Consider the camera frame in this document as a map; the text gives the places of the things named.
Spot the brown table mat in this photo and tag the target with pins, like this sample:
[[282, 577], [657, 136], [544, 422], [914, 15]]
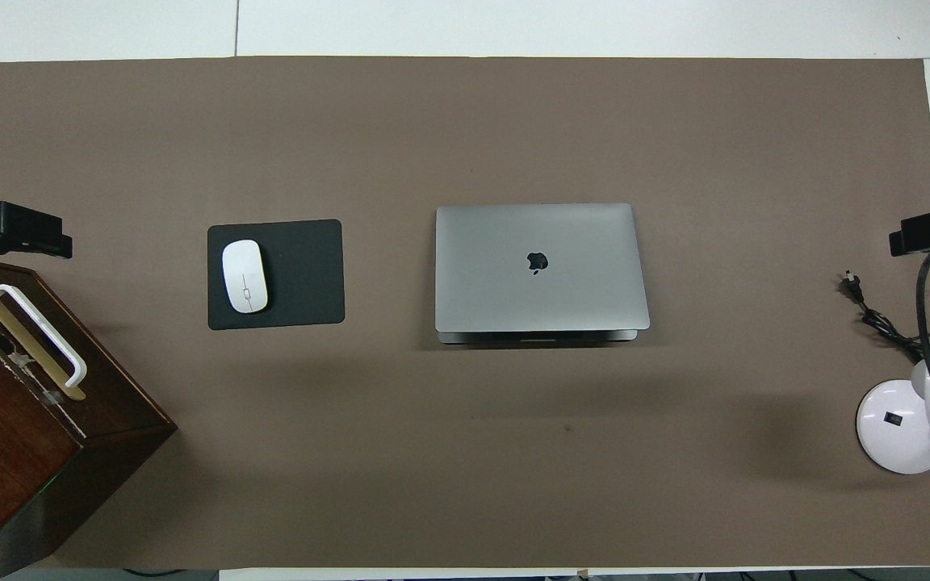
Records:
[[465, 452]]

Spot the white computer mouse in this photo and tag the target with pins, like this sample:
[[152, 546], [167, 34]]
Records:
[[245, 277]]

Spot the dark brown wooden box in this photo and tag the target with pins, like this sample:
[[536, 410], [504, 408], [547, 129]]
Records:
[[5, 436]]

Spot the black mouse pad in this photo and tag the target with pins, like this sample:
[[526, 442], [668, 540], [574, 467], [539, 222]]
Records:
[[307, 274]]

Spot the white desk lamp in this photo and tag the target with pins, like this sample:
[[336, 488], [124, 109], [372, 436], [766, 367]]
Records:
[[893, 428]]

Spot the grey Apple laptop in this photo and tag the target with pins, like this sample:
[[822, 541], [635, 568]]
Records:
[[513, 274]]

